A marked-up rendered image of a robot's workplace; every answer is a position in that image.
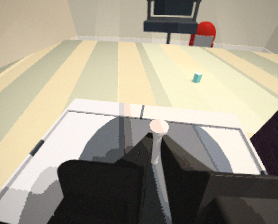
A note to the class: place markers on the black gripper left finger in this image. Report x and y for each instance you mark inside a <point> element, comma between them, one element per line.
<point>125,179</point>

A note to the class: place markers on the small teal block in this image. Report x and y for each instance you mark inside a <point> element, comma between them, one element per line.
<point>197,77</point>

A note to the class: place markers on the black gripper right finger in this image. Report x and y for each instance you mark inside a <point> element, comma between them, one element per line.
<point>191,186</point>

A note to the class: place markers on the grey round disc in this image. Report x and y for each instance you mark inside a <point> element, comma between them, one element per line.
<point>120,135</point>

